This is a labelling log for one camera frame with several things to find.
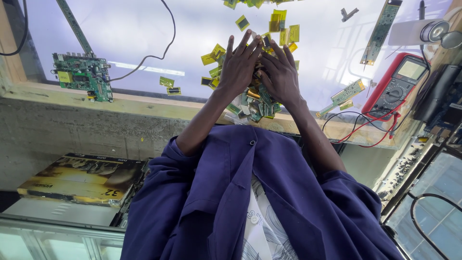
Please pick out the black soldering iron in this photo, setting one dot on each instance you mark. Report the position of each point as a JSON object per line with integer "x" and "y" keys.
{"x": 422, "y": 10}

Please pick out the small grey metal bracket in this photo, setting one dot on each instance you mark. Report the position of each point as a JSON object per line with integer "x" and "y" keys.
{"x": 348, "y": 14}

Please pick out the white round magnifier lamp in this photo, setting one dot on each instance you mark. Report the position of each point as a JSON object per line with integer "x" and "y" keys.
{"x": 429, "y": 31}

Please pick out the person's right hand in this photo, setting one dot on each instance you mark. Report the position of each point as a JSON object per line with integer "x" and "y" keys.
{"x": 283, "y": 81}

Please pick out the green main circuit board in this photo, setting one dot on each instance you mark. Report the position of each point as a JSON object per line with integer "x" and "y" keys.
{"x": 85, "y": 76}

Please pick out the black box device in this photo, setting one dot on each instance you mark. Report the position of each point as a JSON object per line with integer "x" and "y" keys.
{"x": 435, "y": 92}

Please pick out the printed cardboard television box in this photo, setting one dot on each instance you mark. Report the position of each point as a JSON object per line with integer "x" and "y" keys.
{"x": 83, "y": 178}

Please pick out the long green circuit board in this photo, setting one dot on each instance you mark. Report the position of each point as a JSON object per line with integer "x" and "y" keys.
{"x": 380, "y": 32}

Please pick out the red digital multimeter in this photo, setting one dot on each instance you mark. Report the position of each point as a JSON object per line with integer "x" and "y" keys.
{"x": 397, "y": 86}

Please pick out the person's left hand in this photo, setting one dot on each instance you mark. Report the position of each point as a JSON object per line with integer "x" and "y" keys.
{"x": 238, "y": 72}

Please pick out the red multimeter probe lead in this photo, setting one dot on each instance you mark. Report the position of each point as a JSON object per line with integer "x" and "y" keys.
{"x": 375, "y": 121}

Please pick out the person's right fingers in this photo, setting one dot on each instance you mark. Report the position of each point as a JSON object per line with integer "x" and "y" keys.
{"x": 279, "y": 54}

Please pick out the small green circuit board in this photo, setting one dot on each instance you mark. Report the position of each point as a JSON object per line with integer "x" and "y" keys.
{"x": 343, "y": 96}

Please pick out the heap of small black screws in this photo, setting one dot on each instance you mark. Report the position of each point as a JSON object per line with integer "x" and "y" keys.
{"x": 404, "y": 169}

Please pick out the white patterned shirt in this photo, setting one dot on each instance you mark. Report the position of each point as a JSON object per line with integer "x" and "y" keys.
{"x": 265, "y": 227}

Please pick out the heap of yellow flex chips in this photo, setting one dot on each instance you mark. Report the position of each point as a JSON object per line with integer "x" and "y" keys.
{"x": 258, "y": 103}

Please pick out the blue work coat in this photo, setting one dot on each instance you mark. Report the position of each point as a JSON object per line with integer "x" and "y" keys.
{"x": 202, "y": 202}

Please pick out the black multimeter probe lead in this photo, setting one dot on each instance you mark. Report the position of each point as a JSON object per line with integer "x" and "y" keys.
{"x": 355, "y": 117}

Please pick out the long narrow grey circuit strip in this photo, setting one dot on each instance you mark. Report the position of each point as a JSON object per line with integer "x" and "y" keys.
{"x": 75, "y": 27}

